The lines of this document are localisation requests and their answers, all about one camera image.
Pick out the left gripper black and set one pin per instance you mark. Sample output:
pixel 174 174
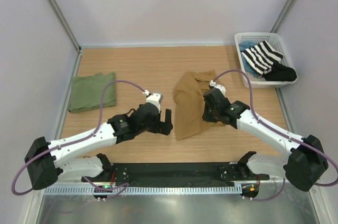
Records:
pixel 162 127

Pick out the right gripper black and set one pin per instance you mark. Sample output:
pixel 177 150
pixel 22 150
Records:
pixel 206 117

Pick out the tan tank top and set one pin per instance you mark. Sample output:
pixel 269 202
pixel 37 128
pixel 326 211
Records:
pixel 188 97

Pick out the green tank top blue trim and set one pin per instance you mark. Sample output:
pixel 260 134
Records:
pixel 86 92

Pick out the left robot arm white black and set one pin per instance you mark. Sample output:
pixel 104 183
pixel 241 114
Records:
pixel 47 161

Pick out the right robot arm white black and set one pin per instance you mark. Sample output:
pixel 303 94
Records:
pixel 301 159

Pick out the black white striped tank top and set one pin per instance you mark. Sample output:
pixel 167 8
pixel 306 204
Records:
pixel 258 58

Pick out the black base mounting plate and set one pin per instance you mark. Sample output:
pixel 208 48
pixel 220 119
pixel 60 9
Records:
pixel 178 175

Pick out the white plastic laundry basket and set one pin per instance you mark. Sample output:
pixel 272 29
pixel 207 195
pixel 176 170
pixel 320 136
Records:
pixel 276 43

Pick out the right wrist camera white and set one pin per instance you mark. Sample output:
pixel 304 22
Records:
pixel 213 84

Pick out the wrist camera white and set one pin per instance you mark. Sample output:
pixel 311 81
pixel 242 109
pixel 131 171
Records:
pixel 213 84
pixel 154 98

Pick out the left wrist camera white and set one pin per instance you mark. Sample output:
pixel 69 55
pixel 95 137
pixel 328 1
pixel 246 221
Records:
pixel 154 98

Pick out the white slotted cable duct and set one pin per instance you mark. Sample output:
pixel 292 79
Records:
pixel 90 190

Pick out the left aluminium corner post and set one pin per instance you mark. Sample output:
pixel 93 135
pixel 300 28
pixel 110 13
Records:
pixel 59 15

